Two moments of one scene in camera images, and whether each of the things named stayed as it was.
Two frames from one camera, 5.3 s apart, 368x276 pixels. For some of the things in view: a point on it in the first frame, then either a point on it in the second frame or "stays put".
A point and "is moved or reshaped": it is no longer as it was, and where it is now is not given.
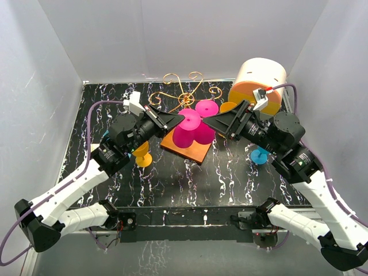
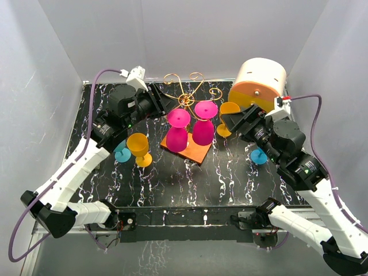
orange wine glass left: (144, 158) stays put
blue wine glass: (259, 156) stays put
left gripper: (166, 119) -> (161, 103)
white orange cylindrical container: (259, 73) stays put
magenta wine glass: (183, 134) is moved or reshaped
